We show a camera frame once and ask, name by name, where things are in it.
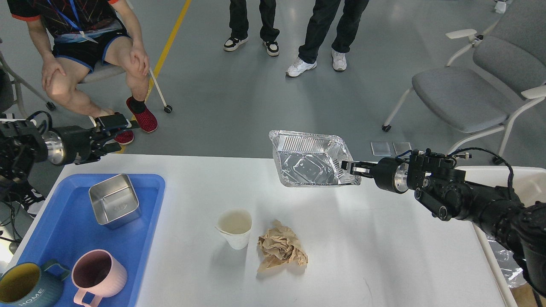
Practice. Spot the standing person white sneakers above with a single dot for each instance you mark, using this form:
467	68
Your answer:
324	12

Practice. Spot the pink ribbed mug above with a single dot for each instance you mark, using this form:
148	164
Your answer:
97	275

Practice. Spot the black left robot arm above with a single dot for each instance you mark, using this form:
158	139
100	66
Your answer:
23	145

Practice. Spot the clear floor plate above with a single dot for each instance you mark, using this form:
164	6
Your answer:
380	148
401	148

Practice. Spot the seated person in shorts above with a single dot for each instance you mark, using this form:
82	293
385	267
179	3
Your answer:
72	36

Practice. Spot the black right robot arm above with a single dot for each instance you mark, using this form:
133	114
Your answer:
444	191

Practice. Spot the teal mug yellow inside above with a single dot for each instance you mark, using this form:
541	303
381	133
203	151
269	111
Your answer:
31	285

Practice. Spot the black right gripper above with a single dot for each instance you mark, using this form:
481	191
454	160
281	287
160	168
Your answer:
389	174

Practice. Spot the grey office chair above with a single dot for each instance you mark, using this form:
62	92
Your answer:
512	50

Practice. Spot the stainless steel rectangular tray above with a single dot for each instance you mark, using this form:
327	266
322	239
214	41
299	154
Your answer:
114	202

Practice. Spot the white paper cup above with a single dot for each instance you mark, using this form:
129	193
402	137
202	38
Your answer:
235	226

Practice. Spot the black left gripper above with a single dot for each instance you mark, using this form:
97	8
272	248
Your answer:
76	145

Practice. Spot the brown paper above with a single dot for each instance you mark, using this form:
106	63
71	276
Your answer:
280	245

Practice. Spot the blue plastic tray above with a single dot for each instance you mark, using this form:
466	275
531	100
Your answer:
67	229

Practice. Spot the white plastic bin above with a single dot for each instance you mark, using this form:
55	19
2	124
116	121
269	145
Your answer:
530	185

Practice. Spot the aluminium foil tray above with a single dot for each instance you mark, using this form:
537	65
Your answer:
311	160

